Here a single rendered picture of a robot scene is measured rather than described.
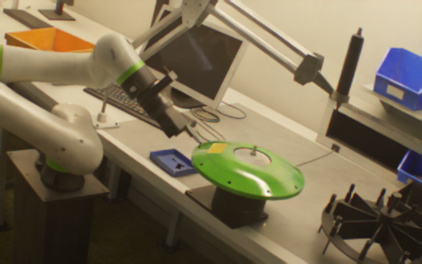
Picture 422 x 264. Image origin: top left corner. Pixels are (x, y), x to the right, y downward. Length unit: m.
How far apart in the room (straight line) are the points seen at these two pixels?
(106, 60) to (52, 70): 0.17
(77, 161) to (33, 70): 0.29
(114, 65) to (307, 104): 1.16
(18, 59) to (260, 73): 1.35
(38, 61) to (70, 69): 0.10
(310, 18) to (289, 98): 0.37
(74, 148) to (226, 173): 0.40
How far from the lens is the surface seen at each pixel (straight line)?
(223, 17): 1.63
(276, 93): 2.56
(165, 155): 1.82
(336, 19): 2.38
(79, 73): 1.62
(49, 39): 2.68
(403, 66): 2.22
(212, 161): 1.47
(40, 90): 2.19
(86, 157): 1.52
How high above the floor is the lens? 1.68
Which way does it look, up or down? 22 degrees down
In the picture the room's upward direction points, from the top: 14 degrees clockwise
